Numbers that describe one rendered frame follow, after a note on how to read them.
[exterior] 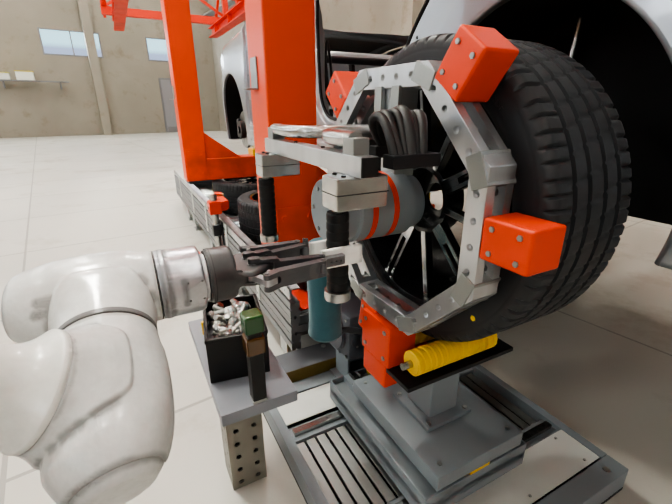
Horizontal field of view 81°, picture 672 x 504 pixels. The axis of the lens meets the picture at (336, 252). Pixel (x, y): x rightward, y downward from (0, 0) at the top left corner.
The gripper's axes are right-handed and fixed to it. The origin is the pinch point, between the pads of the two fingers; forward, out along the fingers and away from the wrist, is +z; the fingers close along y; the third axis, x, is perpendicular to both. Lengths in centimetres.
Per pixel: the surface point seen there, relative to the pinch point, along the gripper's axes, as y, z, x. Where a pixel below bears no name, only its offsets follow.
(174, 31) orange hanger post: -258, 17, 68
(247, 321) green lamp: -15.5, -11.2, -17.5
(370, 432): -21, 23, -67
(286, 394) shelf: -15.8, -4.0, -38.2
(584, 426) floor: -2, 99, -83
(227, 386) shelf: -24.4, -14.9, -38.0
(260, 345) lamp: -15.5, -9.0, -23.7
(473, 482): 3, 39, -70
